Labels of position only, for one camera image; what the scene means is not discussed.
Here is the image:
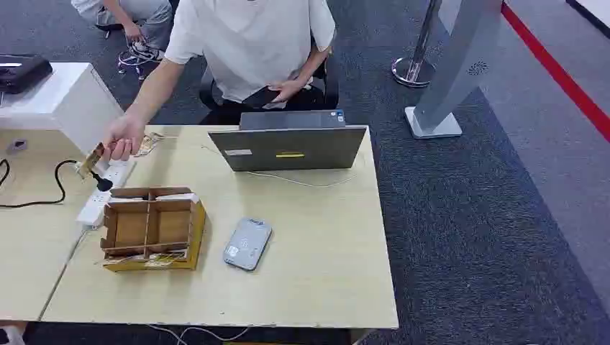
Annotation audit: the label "grey laptop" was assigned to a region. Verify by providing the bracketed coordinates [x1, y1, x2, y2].
[208, 109, 368, 173]

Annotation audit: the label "person's left hand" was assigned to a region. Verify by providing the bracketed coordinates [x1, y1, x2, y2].
[268, 78, 311, 104]

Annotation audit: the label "black plug with cable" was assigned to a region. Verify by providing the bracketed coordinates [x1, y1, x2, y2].
[0, 159, 114, 209]

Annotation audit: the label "white power strip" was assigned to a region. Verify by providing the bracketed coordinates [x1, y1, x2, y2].
[76, 159, 137, 228]

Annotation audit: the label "person's right hand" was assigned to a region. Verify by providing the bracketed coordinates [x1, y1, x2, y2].
[101, 114, 147, 162]

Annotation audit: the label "grey flat card reader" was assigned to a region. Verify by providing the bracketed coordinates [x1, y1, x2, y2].
[222, 217, 273, 272]

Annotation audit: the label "white cabinet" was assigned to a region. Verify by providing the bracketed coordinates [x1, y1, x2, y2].
[0, 62, 125, 156]

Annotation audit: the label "cards in box slot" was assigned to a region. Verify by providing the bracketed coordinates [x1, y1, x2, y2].
[104, 251, 190, 268]

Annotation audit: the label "chrome stool base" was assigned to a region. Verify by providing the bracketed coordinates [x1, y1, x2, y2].
[117, 49, 155, 81]

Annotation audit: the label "white cable under desk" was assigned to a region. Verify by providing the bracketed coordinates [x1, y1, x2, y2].
[146, 324, 252, 345]

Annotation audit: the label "black device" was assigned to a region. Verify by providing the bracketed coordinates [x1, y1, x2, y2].
[0, 53, 54, 95]

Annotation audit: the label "wooden card box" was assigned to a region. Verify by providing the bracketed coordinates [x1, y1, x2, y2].
[99, 186, 207, 273]

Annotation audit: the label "black phone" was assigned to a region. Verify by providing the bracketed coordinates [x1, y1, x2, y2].
[241, 87, 283, 110]

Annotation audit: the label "seated person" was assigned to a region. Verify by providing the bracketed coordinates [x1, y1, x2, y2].
[102, 0, 337, 163]

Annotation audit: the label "white card stack in box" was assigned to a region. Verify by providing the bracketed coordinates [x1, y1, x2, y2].
[156, 192, 201, 204]

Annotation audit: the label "grey kiosk stand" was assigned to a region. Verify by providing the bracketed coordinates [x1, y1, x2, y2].
[404, 0, 504, 140]

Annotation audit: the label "crouching person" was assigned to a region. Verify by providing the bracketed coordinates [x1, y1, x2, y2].
[70, 0, 174, 64]

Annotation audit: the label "chrome stanchion post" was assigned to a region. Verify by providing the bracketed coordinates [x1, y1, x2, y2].
[391, 0, 442, 88]

